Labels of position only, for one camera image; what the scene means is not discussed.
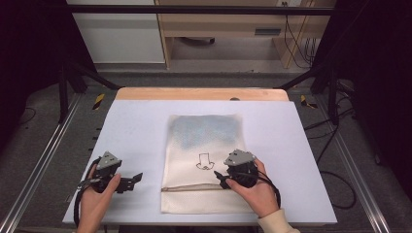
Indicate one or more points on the person's left hand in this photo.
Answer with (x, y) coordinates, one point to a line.
(94, 204)

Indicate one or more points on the white mesh zipper bag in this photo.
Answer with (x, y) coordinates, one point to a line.
(207, 139)

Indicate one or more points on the black metal stand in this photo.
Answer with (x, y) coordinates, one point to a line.
(63, 93)
(332, 97)

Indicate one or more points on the white cabinet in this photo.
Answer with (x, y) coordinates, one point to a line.
(120, 39)

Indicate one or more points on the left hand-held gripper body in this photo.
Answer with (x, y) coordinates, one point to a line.
(109, 161)

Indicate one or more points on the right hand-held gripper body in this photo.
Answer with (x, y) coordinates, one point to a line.
(239, 158)

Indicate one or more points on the person's right hand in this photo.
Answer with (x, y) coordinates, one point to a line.
(262, 200)

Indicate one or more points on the black horizontal frame bar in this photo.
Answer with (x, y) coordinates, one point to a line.
(194, 10)

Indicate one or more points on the light wooden desk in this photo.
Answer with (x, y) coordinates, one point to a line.
(223, 24)

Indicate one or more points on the aluminium floor rail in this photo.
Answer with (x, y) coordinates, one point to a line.
(353, 161)
(42, 155)

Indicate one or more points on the white table mat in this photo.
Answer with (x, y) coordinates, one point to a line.
(136, 136)

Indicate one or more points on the wooden table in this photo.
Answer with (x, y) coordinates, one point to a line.
(194, 93)

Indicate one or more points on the dark curtain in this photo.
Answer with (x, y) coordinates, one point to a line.
(375, 81)
(29, 48)

